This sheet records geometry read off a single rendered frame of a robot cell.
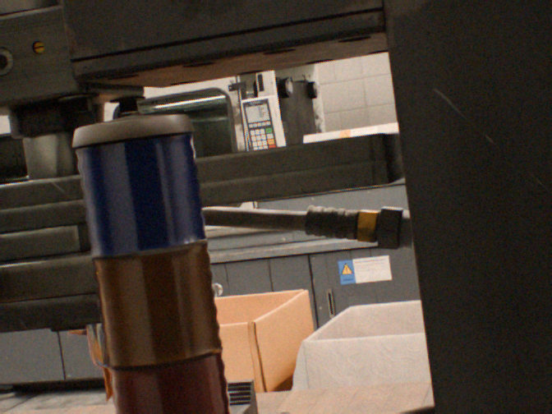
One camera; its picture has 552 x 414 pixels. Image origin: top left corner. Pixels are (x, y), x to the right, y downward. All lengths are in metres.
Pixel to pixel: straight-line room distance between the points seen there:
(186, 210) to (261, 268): 5.00
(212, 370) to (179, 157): 0.07
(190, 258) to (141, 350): 0.03
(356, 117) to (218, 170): 6.62
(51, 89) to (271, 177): 0.13
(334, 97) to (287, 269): 2.19
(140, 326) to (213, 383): 0.03
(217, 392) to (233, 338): 2.58
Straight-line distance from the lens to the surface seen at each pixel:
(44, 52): 0.58
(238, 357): 2.91
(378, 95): 7.06
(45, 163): 0.61
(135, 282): 0.32
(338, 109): 7.19
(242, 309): 3.47
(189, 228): 0.32
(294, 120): 5.61
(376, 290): 5.18
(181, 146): 0.32
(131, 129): 0.32
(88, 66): 0.55
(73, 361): 5.87
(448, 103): 0.50
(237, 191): 0.54
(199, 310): 0.33
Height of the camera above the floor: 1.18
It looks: 3 degrees down
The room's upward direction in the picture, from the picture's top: 8 degrees counter-clockwise
